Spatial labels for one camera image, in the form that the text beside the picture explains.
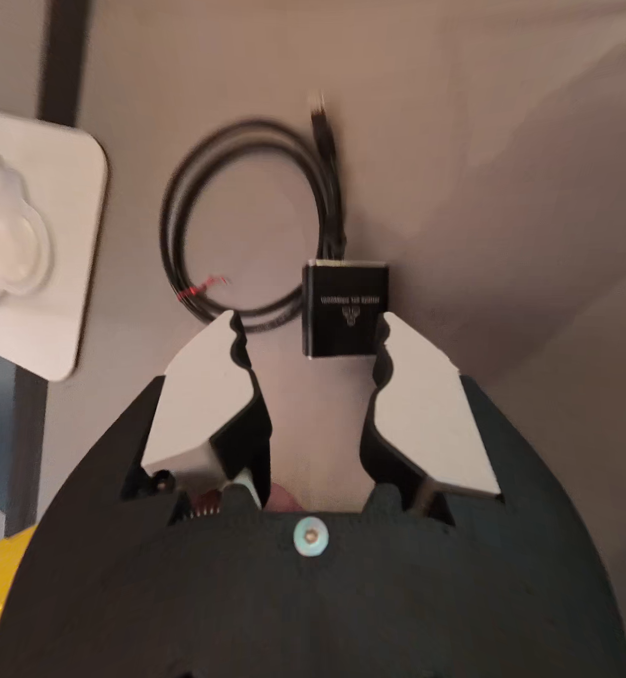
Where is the black ethernet cable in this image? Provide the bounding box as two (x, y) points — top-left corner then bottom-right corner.
(158, 91), (349, 335)

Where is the white document stand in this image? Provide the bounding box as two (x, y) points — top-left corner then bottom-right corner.
(0, 110), (110, 383)

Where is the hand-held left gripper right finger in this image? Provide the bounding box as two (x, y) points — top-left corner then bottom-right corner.
(359, 311), (505, 512)

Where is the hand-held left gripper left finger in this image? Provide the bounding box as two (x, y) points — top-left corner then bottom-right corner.
(141, 310), (273, 509)

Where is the red twist tie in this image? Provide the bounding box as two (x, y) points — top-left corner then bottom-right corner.
(177, 274), (230, 304)

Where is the black ethernet splitter box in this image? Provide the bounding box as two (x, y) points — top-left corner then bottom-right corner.
(301, 260), (391, 360)

